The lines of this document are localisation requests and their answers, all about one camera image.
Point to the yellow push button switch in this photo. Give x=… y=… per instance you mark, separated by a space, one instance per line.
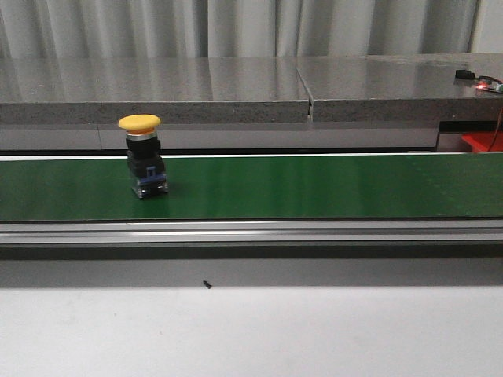
x=147 y=169

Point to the grey stone counter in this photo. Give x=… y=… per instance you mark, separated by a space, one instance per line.
x=248 y=105

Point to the green conveyor belt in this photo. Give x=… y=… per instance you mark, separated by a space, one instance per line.
x=343 y=199

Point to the red plastic tray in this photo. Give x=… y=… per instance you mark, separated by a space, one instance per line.
x=483 y=141

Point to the small green circuit board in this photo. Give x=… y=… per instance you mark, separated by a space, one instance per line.
x=482 y=82

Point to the white curtain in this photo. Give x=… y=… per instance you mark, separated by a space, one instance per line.
x=59 y=29

